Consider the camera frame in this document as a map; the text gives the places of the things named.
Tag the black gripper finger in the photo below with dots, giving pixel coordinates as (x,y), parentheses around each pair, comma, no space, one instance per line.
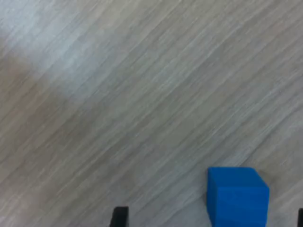
(119,216)
(300,218)

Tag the blue cube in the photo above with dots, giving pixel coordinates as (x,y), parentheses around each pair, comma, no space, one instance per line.
(236,196)

